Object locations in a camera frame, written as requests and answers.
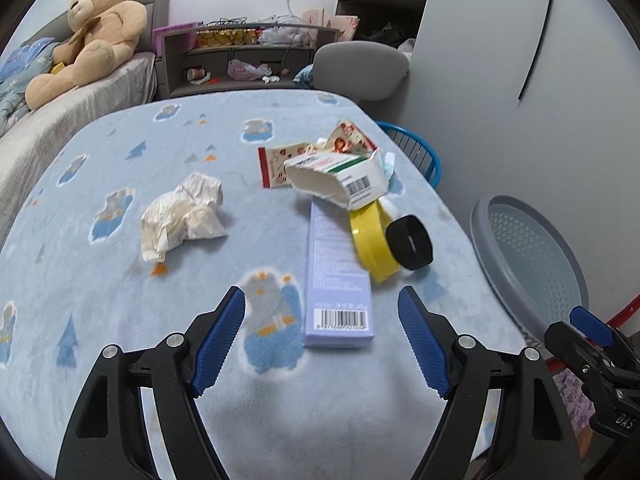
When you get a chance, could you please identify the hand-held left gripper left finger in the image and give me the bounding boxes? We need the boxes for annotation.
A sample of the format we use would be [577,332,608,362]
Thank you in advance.
[56,285,247,480]

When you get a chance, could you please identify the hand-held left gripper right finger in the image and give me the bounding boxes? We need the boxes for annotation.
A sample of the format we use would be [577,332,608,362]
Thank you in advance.
[397,285,586,480]

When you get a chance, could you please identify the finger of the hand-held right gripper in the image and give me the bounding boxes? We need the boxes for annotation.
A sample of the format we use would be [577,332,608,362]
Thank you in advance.
[544,321,640,413]
[570,306,640,366]

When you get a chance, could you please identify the grey perforated basket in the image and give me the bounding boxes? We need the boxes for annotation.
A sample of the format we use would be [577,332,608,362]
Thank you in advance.
[470,195,591,346]

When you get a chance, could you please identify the black ring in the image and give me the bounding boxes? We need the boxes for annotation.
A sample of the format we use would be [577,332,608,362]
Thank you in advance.
[385,214,435,272]

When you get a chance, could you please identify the yellow tape roll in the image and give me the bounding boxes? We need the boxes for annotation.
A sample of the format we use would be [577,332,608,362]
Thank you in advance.
[349,200,403,283]

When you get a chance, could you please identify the long purple box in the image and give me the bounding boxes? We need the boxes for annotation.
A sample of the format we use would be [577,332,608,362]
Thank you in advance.
[304,197,375,350]

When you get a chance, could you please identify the white paper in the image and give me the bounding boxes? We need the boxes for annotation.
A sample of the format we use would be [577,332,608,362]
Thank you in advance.
[140,172,228,263]

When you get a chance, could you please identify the red patterned snack wrapper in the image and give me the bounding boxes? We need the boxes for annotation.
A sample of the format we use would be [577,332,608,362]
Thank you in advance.
[257,142,326,190]

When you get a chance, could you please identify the torn white carton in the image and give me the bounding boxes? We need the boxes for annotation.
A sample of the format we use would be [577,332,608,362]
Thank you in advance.
[282,150,391,211]

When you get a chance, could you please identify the red hoop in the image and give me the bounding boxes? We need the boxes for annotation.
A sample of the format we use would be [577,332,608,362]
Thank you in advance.
[545,292,640,368]

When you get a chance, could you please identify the purple floral cloth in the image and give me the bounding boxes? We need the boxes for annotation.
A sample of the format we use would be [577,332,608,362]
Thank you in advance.
[555,367,596,431]

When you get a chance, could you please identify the printed blue blanket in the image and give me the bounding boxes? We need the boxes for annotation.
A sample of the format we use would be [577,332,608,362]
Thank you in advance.
[0,89,546,480]

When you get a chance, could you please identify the pink plastic bag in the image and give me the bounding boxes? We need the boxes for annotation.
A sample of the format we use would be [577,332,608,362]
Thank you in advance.
[227,59,273,81]

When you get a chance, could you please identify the grey bed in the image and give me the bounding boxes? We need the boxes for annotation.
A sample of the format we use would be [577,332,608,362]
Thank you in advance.
[0,52,158,221]

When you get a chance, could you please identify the grey shelf unit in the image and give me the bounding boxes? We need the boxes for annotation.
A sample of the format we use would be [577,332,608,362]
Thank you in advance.
[155,22,341,100]

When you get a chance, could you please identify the grey chair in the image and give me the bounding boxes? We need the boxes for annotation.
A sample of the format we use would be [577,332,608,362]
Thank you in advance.
[312,41,410,106]

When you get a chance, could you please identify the gold packets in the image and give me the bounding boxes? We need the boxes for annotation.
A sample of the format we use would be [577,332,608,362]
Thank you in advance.
[197,27,256,48]

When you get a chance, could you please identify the pink storage box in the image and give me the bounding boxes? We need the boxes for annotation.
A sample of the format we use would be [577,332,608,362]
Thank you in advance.
[152,21,201,58]

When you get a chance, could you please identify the white plastic bags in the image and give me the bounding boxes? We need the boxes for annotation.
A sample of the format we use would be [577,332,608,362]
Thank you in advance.
[257,15,318,46]

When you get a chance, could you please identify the white wardrobe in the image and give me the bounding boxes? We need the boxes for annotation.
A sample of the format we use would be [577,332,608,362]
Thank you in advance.
[336,0,556,111]

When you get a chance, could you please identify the pink patterned box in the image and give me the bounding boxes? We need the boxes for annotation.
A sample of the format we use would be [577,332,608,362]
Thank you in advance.
[327,16,360,43]

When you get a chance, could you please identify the tan teddy bear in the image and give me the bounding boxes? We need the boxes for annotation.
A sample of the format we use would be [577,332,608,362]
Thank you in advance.
[25,0,148,111]

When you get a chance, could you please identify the blue printed quilt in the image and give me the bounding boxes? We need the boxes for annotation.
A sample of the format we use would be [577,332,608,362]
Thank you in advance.
[0,37,63,136]

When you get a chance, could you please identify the grey padded headboard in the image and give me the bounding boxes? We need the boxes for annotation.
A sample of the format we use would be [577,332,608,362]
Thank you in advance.
[20,0,173,56]

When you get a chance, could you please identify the blue wire chair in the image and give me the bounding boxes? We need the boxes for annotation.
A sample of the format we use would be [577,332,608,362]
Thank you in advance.
[375,121,443,191]

